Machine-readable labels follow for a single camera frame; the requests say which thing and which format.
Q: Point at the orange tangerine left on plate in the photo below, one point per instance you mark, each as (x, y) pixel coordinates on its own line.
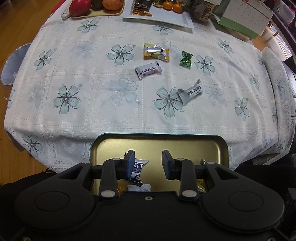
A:
(167, 5)

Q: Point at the small gold candy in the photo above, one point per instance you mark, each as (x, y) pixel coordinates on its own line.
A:
(122, 186)

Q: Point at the yellow silver snack packet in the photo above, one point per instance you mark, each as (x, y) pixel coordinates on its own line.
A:
(155, 51)

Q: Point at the brown patterned snack jar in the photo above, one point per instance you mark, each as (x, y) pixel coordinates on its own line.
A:
(201, 10)

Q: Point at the green foil candy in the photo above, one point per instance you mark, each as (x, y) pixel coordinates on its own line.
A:
(186, 60)

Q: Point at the red white snack packet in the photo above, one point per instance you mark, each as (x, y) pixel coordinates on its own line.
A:
(142, 188)

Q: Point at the black white blueberry packet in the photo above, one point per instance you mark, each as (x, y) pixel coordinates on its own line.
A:
(134, 179)

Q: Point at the black chocolate packet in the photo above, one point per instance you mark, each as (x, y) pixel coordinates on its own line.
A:
(142, 4)

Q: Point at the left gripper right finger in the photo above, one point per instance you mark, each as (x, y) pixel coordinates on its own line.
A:
(183, 170)

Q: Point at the white floral tablecloth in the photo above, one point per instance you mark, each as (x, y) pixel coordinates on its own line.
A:
(78, 81)

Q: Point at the white rectangular plate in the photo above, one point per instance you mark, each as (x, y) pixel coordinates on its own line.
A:
(160, 15)

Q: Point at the grey white snack packet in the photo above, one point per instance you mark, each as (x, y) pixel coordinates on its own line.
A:
(186, 95)

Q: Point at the wooden fruit board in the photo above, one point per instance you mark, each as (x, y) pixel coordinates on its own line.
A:
(102, 12)

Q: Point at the white hawthorn snack packet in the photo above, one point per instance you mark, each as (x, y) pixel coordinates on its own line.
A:
(148, 69)

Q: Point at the desk calendar green base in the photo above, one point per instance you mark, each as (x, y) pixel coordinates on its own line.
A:
(247, 17)

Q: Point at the yellow green snack packet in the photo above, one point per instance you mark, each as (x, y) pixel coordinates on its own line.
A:
(201, 174)

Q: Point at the orange tangerine right on plate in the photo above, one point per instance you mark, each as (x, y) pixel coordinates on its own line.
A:
(177, 8)

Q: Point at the gold metal tin tray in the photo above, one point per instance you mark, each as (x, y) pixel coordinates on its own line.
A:
(150, 146)

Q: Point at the dark red apple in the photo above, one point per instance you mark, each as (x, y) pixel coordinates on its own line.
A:
(79, 7)

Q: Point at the gold wrapped candy on plate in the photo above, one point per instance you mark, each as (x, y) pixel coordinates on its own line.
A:
(140, 12)

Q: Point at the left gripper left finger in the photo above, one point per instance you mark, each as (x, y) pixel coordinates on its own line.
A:
(113, 170)

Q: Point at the dark brown fruit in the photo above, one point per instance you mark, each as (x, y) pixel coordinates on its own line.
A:
(96, 5)

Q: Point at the orange tangerine on plate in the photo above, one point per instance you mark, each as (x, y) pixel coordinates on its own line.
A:
(167, 5)
(177, 8)

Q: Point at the pink yellow apple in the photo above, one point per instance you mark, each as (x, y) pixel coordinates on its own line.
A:
(113, 5)

